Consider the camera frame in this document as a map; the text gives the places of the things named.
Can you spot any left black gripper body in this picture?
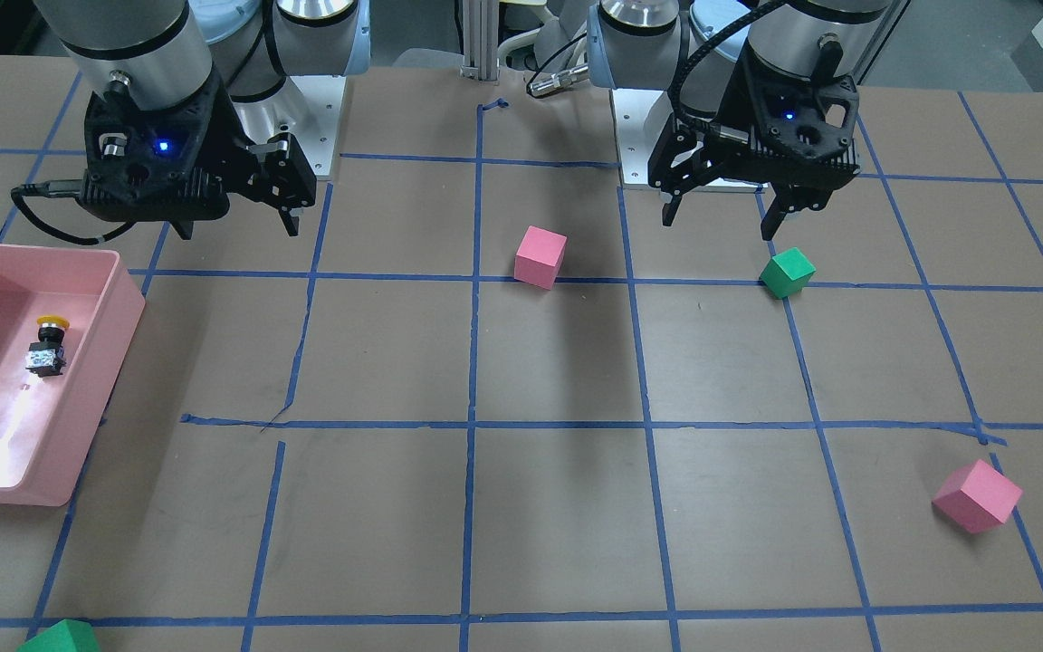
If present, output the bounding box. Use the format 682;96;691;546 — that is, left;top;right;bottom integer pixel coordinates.
648;42;858;197

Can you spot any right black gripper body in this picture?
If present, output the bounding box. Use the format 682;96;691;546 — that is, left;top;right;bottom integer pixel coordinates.
81;71;318;224

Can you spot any yellow push button switch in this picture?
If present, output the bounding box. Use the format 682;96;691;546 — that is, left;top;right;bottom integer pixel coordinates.
25;314;70;377

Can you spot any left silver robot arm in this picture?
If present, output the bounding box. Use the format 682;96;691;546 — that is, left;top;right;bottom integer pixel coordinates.
585;1;889;241

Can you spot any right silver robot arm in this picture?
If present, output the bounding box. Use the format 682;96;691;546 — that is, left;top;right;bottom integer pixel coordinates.
13;1;371;246

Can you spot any small green cube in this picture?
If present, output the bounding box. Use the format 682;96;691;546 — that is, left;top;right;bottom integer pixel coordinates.
759;247;817;300

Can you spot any pink cube center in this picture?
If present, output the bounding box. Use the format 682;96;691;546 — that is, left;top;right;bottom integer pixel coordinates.
512;225;568;292

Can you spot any pink cube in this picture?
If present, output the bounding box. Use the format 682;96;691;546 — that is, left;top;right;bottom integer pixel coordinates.
932;461;1025;535
512;225;568;292

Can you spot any pink plastic bin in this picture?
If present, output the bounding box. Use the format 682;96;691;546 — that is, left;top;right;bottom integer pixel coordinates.
0;244;145;506

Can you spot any green cube near bin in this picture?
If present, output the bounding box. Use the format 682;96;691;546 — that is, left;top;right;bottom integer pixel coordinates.
17;619;102;652

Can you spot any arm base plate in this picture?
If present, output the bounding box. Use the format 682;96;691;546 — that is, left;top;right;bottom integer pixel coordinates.
610;88;771;193
281;75;348;182

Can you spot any black corrugated cable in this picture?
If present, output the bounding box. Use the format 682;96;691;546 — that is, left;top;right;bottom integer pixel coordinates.
669;0;785;146

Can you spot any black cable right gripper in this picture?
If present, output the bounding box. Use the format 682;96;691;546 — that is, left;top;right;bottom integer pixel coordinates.
11;183;129;246

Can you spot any aluminium frame post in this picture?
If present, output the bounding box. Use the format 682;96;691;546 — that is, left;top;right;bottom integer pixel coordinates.
459;0;500;84

